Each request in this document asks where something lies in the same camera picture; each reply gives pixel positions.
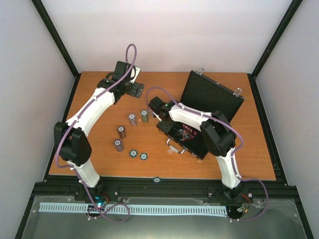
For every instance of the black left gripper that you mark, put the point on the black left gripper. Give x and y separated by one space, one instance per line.
133 92

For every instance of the triangular all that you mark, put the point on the triangular all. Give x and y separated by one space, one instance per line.
185 136

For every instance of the black poker set case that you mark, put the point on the black poker set case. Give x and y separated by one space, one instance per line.
206 107

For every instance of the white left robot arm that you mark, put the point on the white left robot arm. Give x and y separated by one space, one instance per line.
71 137

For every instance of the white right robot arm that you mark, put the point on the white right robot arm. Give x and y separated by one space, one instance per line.
199 133

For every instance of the green 20 chip stack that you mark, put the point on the green 20 chip stack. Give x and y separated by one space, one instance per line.
145 116

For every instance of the blue 10 chip stack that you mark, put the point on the blue 10 chip stack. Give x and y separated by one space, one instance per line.
132 119

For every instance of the brown chip stack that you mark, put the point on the brown chip stack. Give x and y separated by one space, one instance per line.
122 132

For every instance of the flat blue chip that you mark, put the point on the flat blue chip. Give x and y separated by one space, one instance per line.
143 156
133 153

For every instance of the black aluminium frame rail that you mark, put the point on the black aluminium frame rail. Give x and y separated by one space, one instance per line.
208 191

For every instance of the white perforated cable strip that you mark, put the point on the white perforated cable strip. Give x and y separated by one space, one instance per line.
136 210

